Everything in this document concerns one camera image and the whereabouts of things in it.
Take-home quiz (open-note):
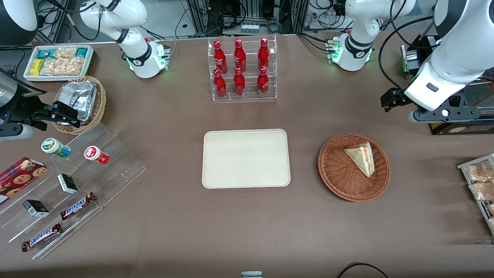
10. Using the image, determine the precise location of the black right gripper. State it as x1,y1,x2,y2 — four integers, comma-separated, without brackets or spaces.
12,87,82,130

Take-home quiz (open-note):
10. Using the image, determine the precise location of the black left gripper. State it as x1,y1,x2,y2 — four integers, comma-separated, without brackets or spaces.
380,88,410,113

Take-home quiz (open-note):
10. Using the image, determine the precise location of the triangle sandwich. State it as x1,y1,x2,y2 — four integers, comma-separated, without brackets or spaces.
343,142,376,178

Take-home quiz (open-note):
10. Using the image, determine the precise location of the light woven wicker basket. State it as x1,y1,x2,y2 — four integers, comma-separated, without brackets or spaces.
51,75,107,135

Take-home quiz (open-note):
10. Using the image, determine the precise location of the brown round wicker basket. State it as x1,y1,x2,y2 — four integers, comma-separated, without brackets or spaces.
318,133,391,202

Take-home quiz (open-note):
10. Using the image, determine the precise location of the beige rectangular tray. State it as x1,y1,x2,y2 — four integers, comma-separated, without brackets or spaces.
201,129,291,189

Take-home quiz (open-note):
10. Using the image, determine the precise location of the silver foil package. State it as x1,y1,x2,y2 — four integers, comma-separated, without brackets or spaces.
59,80,98,125

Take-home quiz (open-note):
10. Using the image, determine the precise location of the green lid snack cup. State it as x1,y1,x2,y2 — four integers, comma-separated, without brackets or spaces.
41,138,71,158

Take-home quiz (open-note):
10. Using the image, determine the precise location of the white rectangular snack bin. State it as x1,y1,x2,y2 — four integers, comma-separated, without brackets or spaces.
23,45,95,82

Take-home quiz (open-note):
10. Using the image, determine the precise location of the red lid snack cup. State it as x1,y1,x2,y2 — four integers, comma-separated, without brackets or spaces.
84,146,110,165

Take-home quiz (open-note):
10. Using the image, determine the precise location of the large clear cracker bag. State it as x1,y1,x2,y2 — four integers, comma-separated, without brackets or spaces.
39,57,86,76

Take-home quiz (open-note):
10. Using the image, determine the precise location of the clear rice cracker bag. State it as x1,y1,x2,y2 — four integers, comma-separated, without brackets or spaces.
54,46,80,59

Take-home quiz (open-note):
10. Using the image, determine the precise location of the small black box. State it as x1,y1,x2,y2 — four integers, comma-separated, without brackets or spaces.
22,199,50,217
57,173,79,194

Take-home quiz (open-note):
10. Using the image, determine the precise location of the clear acrylic step display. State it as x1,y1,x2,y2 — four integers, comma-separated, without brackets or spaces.
0,122,147,260

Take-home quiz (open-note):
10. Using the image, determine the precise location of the black glass display case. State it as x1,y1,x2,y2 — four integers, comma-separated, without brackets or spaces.
401,34,494,136

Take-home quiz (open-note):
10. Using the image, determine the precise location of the red cookie box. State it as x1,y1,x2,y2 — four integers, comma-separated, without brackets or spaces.
0,157,48,205

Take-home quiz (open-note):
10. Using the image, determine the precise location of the Snickers chocolate bar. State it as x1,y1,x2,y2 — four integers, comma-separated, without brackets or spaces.
60,192,97,221
21,223,63,252

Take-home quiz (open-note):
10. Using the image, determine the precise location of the clear bag of pastries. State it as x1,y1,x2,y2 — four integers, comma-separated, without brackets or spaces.
469,181,494,201
464,160,494,182

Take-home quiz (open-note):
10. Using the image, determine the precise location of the red cola bottle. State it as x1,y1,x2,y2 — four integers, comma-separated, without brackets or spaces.
213,69,227,98
233,67,246,97
213,41,228,75
257,66,269,97
258,37,270,72
233,39,247,73

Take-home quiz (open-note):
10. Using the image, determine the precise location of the grey snack rack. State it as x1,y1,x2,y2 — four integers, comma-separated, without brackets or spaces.
457,154,494,236

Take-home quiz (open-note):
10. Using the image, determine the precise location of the clear acrylic bottle rack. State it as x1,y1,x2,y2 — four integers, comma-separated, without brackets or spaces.
208,35,277,102

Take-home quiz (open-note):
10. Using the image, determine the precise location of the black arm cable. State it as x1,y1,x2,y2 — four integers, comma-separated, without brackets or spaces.
377,15,440,94

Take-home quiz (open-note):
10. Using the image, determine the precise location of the black floor cable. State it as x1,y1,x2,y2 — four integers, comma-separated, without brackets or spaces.
337,263,390,278

